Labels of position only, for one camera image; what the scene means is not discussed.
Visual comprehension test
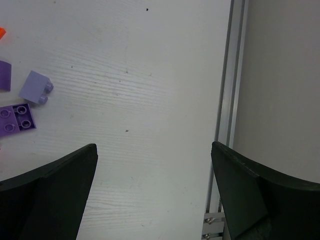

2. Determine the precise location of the purple 2x4 lego plate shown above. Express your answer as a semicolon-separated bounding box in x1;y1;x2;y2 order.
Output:
0;103;36;137

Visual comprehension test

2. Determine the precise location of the light purple 2x2 brick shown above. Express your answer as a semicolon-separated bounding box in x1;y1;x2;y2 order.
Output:
18;70;54;105

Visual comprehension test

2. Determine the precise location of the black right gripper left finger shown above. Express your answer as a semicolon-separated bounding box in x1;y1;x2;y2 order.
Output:
0;143;98;240

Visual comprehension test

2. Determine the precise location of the light purple sloped brick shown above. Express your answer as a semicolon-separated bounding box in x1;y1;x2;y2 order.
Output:
0;60;12;92

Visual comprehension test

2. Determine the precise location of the aluminium rail right side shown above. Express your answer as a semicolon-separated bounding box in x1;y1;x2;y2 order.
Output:
201;0;249;240

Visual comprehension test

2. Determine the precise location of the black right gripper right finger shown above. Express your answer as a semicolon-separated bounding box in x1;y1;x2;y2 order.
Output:
211;141;320;240

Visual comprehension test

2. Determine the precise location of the small orange curved piece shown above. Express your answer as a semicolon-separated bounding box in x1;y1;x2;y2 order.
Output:
0;27;6;40

